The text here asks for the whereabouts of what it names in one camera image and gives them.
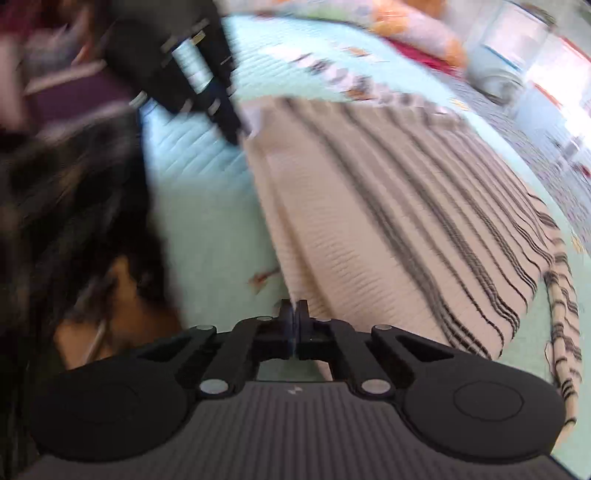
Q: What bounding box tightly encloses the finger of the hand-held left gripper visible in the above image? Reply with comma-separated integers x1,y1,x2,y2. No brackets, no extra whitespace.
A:
209,89,245,147

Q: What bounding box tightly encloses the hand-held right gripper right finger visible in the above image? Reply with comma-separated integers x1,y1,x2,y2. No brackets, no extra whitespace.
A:
294,300,455,398

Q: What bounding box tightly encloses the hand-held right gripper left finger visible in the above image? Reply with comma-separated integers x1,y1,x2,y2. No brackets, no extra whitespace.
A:
139,299,296,400

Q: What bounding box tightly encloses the striped beige sweater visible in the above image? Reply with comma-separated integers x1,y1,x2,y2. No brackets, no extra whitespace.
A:
242,95,583,428

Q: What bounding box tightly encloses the person's dark plaid clothing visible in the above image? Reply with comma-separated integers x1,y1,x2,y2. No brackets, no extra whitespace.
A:
0,111,185,480

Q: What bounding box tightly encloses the red pillow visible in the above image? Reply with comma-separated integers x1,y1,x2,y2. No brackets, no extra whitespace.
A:
383,37,458,75

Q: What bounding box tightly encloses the floral rolled duvet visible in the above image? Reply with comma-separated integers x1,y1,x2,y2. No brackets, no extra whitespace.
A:
369,0,467,65

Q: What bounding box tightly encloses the blue-bordered poster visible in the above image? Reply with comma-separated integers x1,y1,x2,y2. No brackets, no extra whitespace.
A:
480,0,552,63

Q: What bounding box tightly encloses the white wardrobe with sliding doors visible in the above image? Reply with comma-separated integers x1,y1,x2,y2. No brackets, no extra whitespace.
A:
466,0,591,176

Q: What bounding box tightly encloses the orange-bordered poster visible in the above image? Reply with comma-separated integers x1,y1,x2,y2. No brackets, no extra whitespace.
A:
531,34,591,116

